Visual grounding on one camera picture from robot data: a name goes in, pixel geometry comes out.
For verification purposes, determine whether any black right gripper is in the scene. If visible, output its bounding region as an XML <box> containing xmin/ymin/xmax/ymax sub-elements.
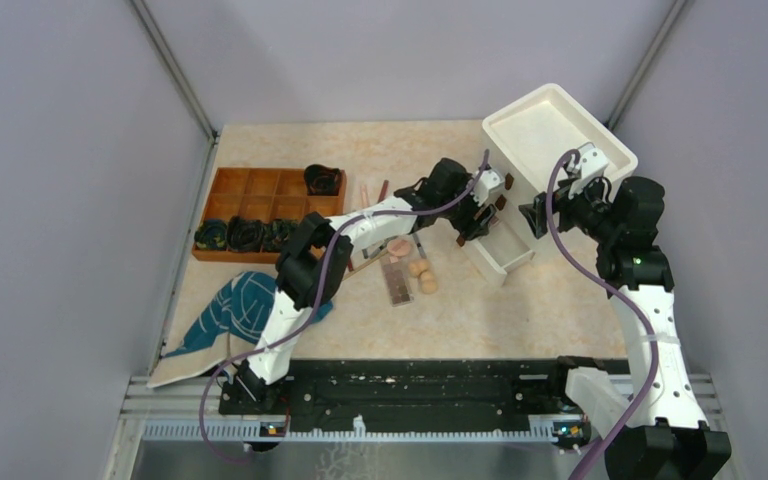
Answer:
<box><xmin>519</xmin><ymin>171</ymin><xmax>620</xmax><ymax>244</ymax></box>

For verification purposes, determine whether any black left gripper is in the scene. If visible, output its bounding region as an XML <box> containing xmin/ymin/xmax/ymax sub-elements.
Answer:
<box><xmin>437</xmin><ymin>174</ymin><xmax>495</xmax><ymax>242</ymax></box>

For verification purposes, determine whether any white pull-out drawer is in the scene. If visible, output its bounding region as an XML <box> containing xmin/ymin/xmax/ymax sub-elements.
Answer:
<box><xmin>462</xmin><ymin>221</ymin><xmax>536</xmax><ymax>287</ymax></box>

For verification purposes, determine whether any brown eyeshadow palette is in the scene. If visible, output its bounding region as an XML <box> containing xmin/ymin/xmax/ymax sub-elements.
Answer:
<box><xmin>380</xmin><ymin>256</ymin><xmax>414</xmax><ymax>307</ymax></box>

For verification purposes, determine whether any white drawer organizer box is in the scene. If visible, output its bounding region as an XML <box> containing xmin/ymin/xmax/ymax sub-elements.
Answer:
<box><xmin>482</xmin><ymin>83</ymin><xmax>638</xmax><ymax>252</ymax></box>

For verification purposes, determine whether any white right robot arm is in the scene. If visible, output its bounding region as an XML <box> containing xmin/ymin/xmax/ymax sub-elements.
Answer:
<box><xmin>520</xmin><ymin>176</ymin><xmax>733</xmax><ymax>479</ymax></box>

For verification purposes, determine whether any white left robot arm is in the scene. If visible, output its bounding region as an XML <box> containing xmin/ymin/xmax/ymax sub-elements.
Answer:
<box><xmin>234</xmin><ymin>158</ymin><xmax>505</xmax><ymax>414</ymax></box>

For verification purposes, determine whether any grey makeup pencil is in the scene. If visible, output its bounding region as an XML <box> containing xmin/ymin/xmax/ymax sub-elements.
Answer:
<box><xmin>412</xmin><ymin>233</ymin><xmax>427</xmax><ymax>259</ymax></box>

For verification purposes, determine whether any maroon makeup pencil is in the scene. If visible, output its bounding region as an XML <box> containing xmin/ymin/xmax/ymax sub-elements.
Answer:
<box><xmin>378</xmin><ymin>179</ymin><xmax>390</xmax><ymax>202</ymax></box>

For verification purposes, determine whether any pink makeup pencil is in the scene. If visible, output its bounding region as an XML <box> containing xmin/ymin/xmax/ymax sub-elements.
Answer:
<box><xmin>359</xmin><ymin>184</ymin><xmax>371</xmax><ymax>209</ymax></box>

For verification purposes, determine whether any black coiled band top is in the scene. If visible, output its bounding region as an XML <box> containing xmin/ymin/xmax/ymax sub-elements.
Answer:
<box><xmin>303</xmin><ymin>164</ymin><xmax>343</xmax><ymax>196</ymax></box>

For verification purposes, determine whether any black coiled band right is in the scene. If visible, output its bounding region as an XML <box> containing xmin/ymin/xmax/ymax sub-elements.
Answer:
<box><xmin>261</xmin><ymin>218</ymin><xmax>298</xmax><ymax>253</ymax></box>

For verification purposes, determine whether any wooden compartment tray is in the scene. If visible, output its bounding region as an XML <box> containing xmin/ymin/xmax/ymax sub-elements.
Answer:
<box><xmin>192</xmin><ymin>167</ymin><xmax>347</xmax><ymax>264</ymax></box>

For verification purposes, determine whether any black coiled band middle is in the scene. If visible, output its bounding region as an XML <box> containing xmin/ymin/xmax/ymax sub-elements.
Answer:
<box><xmin>226</xmin><ymin>216</ymin><xmax>265</xmax><ymax>253</ymax></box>

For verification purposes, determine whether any teal patterned cloth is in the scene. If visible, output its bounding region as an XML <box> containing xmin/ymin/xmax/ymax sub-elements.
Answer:
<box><xmin>161</xmin><ymin>270</ymin><xmax>335</xmax><ymax>360</ymax></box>

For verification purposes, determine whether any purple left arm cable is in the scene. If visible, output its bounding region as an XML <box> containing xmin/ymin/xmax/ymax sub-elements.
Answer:
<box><xmin>197</xmin><ymin>149</ymin><xmax>493</xmax><ymax>464</ymax></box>

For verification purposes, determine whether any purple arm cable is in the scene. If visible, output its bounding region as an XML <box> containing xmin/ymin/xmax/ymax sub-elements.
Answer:
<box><xmin>545</xmin><ymin>148</ymin><xmax>661</xmax><ymax>480</ymax></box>
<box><xmin>197</xmin><ymin>149</ymin><xmax>493</xmax><ymax>464</ymax></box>

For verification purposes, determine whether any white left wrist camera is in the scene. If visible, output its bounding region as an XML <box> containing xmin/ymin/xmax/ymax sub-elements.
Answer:
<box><xmin>472</xmin><ymin>168</ymin><xmax>505</xmax><ymax>206</ymax></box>

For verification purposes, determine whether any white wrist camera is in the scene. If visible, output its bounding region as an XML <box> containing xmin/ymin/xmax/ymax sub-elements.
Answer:
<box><xmin>472</xmin><ymin>168</ymin><xmax>505</xmax><ymax>206</ymax></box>
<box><xmin>564</xmin><ymin>142</ymin><xmax>609</xmax><ymax>199</ymax></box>

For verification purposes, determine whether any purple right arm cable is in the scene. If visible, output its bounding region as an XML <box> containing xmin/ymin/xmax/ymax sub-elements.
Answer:
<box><xmin>545</xmin><ymin>148</ymin><xmax>661</xmax><ymax>480</ymax></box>

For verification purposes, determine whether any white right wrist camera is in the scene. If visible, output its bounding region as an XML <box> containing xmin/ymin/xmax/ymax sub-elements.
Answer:
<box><xmin>564</xmin><ymin>142</ymin><xmax>609</xmax><ymax>199</ymax></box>

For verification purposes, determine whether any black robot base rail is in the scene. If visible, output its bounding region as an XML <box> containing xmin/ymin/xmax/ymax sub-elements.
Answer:
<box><xmin>218</xmin><ymin>357</ymin><xmax>644</xmax><ymax>436</ymax></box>

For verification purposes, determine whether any grey slotted cable duct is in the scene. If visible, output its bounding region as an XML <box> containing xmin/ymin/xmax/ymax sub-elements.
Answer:
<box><xmin>142</xmin><ymin>414</ymin><xmax>585</xmax><ymax>443</ymax></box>

